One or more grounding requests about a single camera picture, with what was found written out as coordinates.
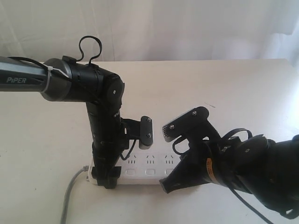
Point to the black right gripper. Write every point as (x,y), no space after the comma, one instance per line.
(197,166)

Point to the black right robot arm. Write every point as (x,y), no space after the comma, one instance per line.
(259,166)

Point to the white five-outlet power strip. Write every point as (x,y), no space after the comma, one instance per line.
(143,168)

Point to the white backdrop curtain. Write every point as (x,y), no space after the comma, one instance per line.
(151,30)

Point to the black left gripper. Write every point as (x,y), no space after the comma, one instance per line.
(109,142)

